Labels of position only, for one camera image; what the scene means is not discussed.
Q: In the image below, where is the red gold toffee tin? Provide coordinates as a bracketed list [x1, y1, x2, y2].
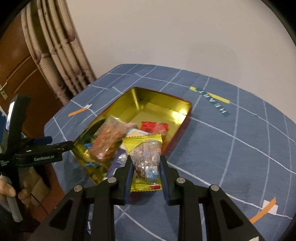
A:
[72, 87, 192, 184]

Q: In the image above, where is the brown cake snack packet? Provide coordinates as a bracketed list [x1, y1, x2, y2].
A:
[90, 116, 137, 164]

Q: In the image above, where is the yellow edged clear snack packet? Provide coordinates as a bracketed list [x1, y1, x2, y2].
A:
[122, 133, 163, 192]

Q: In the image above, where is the brown wooden door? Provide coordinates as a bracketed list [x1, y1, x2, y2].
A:
[0, 14, 62, 138]

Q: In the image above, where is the orange white tape marker left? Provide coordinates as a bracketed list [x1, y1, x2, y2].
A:
[68, 104, 92, 117]

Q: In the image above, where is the beige curtain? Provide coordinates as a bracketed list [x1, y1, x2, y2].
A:
[21, 0, 96, 105]

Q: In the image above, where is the blue grid tablecloth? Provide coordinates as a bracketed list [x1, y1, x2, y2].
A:
[44, 64, 295, 240]

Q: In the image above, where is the red snack packet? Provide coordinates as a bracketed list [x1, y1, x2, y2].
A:
[140, 121, 169, 137]

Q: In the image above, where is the navy white cracker packet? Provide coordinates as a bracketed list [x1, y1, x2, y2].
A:
[105, 128, 148, 178]

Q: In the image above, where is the orange white tape marker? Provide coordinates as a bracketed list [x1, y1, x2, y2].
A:
[249, 197, 278, 224]
[68, 104, 92, 117]

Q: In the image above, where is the person left hand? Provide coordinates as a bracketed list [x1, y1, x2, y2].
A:
[1, 167, 36, 208]

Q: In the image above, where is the blue candy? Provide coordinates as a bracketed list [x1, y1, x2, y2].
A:
[83, 143, 100, 167]

